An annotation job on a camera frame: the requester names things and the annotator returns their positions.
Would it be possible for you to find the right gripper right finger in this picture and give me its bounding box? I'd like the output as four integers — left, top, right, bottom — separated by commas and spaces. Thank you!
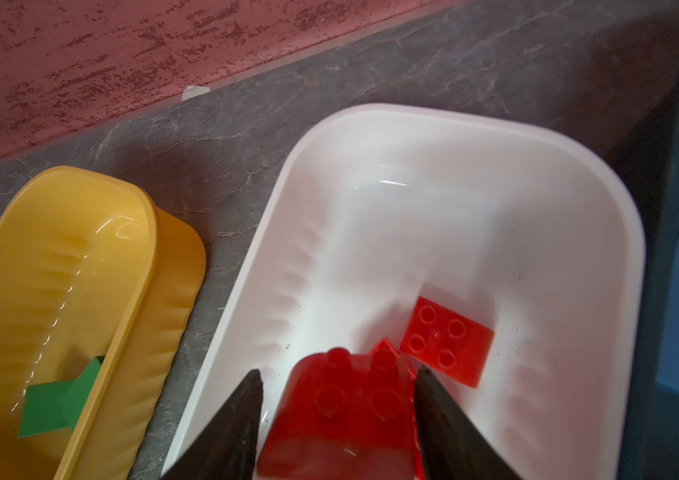
415, 367, 519, 480

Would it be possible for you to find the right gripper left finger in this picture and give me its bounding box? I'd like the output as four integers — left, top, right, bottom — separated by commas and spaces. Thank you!
162, 369, 263, 480

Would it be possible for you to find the red lego pile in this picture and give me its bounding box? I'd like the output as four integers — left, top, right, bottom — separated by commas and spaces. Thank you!
399, 297, 495, 388

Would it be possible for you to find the red sloped lego front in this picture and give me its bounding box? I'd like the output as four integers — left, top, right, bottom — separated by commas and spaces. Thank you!
256, 347, 423, 479

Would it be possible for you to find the red lego top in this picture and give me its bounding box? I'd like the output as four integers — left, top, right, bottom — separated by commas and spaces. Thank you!
371, 337, 401, 359

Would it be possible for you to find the green lego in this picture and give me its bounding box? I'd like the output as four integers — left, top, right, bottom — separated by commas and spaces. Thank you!
17, 356, 104, 438

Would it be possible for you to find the white plastic bin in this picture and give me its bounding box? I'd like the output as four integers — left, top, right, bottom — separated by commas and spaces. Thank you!
166, 104, 645, 479

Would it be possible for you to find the dark teal plastic bin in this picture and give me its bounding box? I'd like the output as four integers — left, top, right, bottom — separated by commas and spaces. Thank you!
611, 81, 679, 479

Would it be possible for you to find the yellow plastic bin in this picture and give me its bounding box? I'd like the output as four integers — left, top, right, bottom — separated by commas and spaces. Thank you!
0, 166, 206, 479

